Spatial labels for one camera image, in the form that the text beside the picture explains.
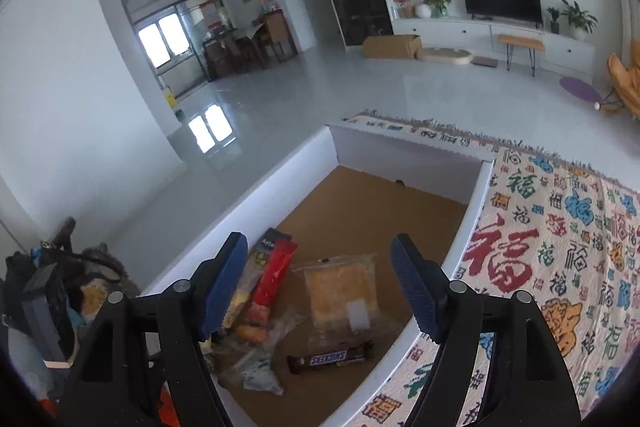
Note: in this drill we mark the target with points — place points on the white round vase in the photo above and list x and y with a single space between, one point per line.
423 11

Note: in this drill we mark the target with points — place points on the long gummy candy packet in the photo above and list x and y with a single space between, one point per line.
262 249

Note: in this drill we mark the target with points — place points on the small plant in dark pot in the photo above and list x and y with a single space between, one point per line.
553 21

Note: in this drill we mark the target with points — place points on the orange lounge chair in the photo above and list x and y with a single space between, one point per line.
625 82

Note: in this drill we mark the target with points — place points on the leafy plant in white pot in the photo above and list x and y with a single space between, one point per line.
577 19

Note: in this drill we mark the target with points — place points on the dining table with chairs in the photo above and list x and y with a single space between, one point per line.
250 42

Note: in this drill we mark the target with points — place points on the grey floor mat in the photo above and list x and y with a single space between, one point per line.
485 62

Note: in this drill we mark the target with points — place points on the dark chocolate bar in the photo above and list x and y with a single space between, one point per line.
330 358

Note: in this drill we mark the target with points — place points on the red snack packet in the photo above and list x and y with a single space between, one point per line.
272 272

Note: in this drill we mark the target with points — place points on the grey foil snack packet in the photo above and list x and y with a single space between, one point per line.
255 374

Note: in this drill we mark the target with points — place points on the green plant in vase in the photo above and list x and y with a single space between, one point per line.
437 1

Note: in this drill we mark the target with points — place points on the bun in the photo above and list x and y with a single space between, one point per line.
252 333

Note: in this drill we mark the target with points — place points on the brown cardboard box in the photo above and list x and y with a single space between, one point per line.
390 47

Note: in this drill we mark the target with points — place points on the glass balcony door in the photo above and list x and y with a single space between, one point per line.
165 42

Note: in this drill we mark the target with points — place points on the bagged sliced bread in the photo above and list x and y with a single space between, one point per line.
340 289

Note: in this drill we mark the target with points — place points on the wooden bench with metal legs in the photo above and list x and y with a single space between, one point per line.
520 42

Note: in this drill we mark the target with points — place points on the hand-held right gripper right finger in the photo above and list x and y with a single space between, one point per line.
415 292

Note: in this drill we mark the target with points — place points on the white cardboard box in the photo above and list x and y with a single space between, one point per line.
410 147

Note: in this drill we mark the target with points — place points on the printed woven tablecloth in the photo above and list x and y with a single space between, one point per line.
525 257

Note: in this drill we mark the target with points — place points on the purple round mat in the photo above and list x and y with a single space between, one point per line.
580 89

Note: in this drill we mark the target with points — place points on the beige oval cat bed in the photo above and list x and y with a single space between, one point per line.
445 56

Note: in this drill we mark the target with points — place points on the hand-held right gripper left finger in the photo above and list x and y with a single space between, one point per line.
225 287

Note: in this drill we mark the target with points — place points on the white TV cabinet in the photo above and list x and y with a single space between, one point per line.
450 32

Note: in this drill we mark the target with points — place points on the grey fuzzy cloth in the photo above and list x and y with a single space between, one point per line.
112 267

